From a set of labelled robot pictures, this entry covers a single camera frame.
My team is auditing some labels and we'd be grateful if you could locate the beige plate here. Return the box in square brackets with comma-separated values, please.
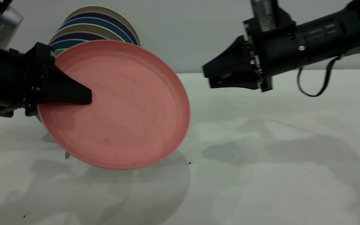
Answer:
[64, 6, 142, 47]
[50, 24, 128, 43]

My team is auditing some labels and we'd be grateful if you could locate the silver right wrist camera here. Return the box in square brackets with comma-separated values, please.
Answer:
[250, 0, 278, 32]

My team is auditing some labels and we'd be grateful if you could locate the dark purple plate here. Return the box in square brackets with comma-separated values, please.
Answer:
[62, 12, 140, 46]
[49, 31, 109, 45]

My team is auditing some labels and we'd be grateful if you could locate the black camera cable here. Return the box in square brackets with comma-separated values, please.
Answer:
[0, 0, 13, 14]

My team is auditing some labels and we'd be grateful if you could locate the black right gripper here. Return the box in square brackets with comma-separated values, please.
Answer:
[202, 9, 300, 93]

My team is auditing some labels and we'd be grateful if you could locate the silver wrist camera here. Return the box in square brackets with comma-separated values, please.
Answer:
[250, 0, 278, 32]
[0, 5, 24, 50]

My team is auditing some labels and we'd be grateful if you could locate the pink plate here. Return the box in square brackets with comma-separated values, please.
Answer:
[37, 40, 191, 170]

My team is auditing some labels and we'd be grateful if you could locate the blue plate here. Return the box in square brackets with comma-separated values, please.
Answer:
[50, 39, 90, 51]
[57, 17, 138, 45]

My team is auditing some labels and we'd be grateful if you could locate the black looped cable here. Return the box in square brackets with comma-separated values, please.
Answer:
[297, 55, 343, 98]

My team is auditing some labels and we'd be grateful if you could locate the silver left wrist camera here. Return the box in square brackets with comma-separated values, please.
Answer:
[0, 5, 24, 50]

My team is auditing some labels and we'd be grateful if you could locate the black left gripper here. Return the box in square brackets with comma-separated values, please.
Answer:
[0, 42, 92, 118]

